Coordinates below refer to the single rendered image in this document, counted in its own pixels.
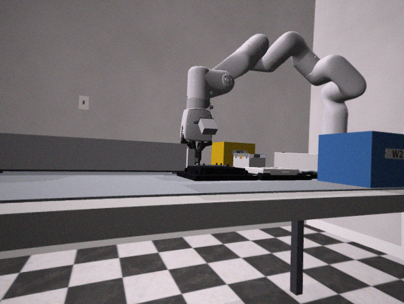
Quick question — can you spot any blue open-top bin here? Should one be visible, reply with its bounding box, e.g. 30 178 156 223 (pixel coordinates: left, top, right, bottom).
317 131 404 188

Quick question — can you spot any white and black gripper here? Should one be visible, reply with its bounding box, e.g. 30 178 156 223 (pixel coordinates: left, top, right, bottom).
180 107 213 163

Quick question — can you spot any yellow open-top box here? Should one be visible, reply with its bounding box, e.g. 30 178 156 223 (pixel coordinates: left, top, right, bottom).
211 142 255 166

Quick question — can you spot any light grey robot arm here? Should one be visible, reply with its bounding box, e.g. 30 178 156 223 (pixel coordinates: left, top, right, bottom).
186 31 367 134

